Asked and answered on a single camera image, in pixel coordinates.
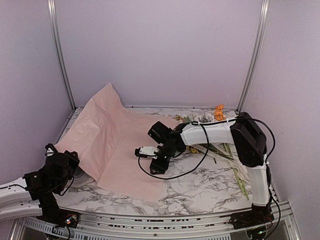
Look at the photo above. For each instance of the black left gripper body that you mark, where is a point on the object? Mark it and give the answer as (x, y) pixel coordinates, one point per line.
(72, 165)

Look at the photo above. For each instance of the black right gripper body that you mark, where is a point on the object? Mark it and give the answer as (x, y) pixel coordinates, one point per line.
(165, 164)

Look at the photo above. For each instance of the pink wrapping paper sheet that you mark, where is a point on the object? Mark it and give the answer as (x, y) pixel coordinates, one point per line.
(105, 136)

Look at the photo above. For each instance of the orange fake flower stem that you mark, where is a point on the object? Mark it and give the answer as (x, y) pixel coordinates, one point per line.
(218, 113)

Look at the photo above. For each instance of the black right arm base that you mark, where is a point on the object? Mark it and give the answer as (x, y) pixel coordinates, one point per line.
(258, 215)

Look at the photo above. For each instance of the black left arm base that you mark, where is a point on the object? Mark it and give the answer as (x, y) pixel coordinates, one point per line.
(52, 213)

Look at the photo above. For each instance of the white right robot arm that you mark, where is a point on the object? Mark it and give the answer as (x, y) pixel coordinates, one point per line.
(242, 131)

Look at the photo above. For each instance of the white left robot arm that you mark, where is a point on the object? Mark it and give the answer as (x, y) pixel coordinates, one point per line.
(33, 194)

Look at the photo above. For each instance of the white fake flower bunch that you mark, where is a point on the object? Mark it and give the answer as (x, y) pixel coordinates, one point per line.
(203, 136)

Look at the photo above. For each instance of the cream printed ribbon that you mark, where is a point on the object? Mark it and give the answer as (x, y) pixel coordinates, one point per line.
(231, 161)

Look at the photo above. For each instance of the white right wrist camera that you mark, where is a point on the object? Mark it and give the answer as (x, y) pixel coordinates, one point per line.
(146, 151)

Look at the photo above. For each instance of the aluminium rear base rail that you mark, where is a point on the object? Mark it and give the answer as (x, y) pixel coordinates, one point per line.
(177, 107)

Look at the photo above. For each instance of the aluminium front rail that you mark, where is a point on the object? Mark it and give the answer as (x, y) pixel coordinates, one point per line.
(211, 226)

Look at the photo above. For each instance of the aluminium frame post right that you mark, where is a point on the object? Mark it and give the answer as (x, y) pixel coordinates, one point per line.
(258, 43)

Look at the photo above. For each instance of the aluminium frame post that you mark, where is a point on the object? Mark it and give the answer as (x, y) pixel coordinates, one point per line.
(59, 52)
(258, 43)

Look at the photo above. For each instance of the aluminium frame post left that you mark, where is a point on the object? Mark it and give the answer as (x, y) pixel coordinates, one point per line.
(59, 52)

